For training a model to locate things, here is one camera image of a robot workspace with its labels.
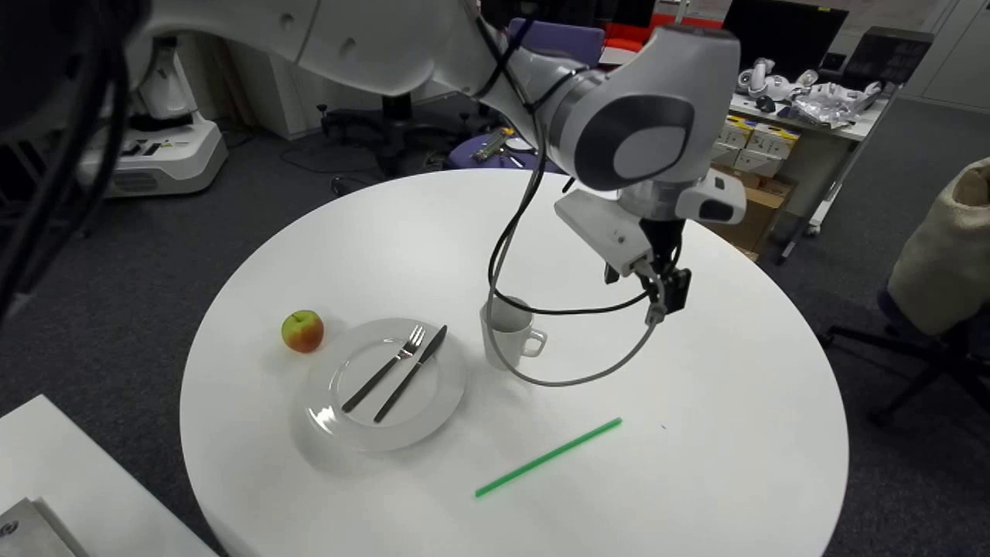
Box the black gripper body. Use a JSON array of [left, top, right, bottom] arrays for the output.
[[603, 220, 694, 315]]

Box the cardboard box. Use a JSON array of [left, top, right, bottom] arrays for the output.
[[716, 180, 793, 257]]

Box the black handled knife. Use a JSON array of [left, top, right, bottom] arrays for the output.
[[376, 325, 450, 423]]

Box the white round plate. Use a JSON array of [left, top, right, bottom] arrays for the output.
[[293, 320, 467, 455]]

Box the cluttered white desk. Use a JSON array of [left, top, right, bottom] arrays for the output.
[[735, 58, 888, 253]]

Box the red green apple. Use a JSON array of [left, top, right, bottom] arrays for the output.
[[282, 310, 326, 352]]

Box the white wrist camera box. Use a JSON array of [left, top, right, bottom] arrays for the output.
[[554, 193, 654, 275]]

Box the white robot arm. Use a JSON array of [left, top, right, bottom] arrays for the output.
[[137, 0, 742, 314]]

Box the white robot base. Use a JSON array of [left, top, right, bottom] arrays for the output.
[[104, 37, 228, 198]]

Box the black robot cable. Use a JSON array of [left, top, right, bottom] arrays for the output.
[[485, 0, 663, 389]]

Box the green plastic straw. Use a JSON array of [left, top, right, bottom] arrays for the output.
[[473, 419, 626, 497]]

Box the white ceramic cup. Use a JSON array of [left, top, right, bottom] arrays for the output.
[[479, 297, 547, 364]]

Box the cream jacket on chair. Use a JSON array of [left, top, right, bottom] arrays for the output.
[[888, 157, 990, 333]]

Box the black handled fork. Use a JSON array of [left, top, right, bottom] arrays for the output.
[[343, 325, 426, 411]]

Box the black office chair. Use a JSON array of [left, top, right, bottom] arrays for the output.
[[820, 291, 990, 423]]

